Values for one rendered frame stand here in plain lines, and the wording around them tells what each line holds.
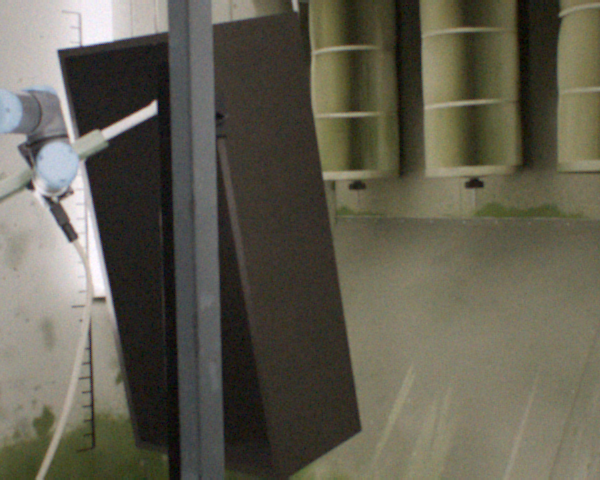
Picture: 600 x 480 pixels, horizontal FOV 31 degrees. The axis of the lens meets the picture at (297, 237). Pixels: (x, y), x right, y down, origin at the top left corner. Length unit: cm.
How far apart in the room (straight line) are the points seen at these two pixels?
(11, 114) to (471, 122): 183
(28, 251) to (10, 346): 32
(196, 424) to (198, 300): 18
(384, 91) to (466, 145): 56
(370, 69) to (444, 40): 45
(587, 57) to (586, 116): 17
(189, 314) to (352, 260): 275
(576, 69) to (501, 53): 42
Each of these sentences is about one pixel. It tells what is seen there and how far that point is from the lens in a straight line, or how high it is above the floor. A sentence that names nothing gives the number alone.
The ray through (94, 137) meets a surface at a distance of 267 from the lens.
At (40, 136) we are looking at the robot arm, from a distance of 233.
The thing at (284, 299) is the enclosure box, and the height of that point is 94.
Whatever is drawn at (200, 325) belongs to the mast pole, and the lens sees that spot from 159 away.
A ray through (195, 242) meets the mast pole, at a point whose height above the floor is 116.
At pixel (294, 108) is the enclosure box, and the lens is 284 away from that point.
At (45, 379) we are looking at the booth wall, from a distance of 371.
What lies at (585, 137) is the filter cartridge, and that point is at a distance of 327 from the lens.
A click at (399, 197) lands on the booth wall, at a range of 425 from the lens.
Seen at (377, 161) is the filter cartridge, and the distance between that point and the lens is 398.
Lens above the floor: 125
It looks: 3 degrees down
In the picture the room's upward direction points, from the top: 1 degrees counter-clockwise
